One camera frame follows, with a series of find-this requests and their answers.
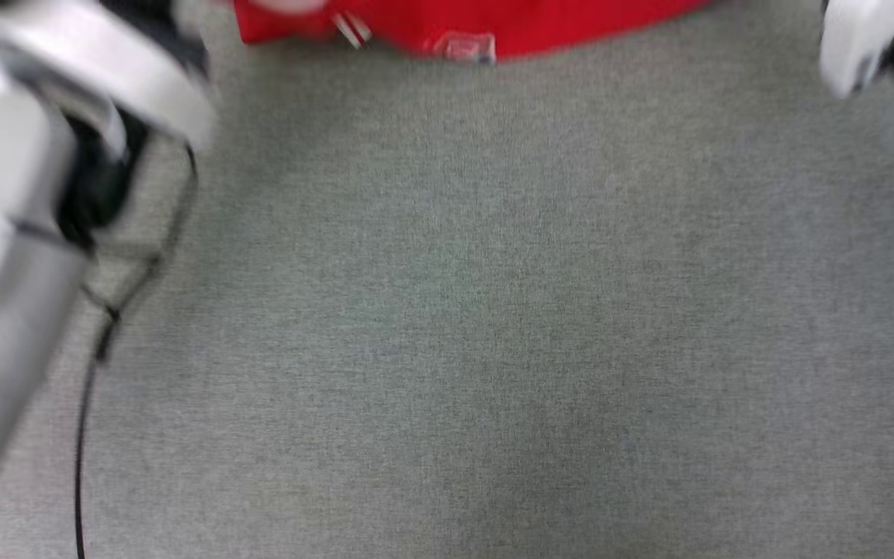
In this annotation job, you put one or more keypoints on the grey fabric sofa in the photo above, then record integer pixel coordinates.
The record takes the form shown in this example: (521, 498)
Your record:
(493, 310)

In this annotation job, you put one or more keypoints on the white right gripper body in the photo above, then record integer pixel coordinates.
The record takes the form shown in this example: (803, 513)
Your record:
(858, 39)

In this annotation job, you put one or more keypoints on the red garment with white lining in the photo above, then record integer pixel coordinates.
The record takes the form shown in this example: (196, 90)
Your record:
(532, 23)

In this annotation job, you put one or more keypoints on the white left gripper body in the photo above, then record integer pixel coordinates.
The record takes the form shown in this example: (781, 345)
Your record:
(121, 62)

